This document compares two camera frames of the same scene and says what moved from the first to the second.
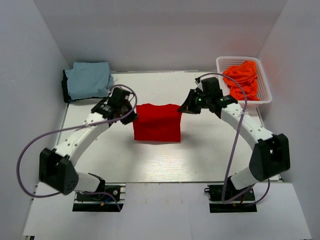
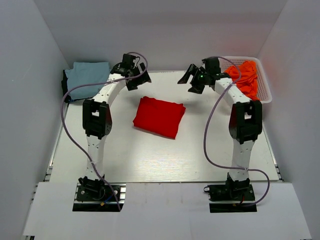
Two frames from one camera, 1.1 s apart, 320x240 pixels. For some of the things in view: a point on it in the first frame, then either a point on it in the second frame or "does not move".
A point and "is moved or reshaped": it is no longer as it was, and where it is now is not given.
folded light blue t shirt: (89, 79) does not move
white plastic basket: (263, 91) does not move
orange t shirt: (245, 74) does not move
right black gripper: (188, 106) → (194, 70)
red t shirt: (158, 123) is moved or reshaped
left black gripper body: (126, 109) → (138, 79)
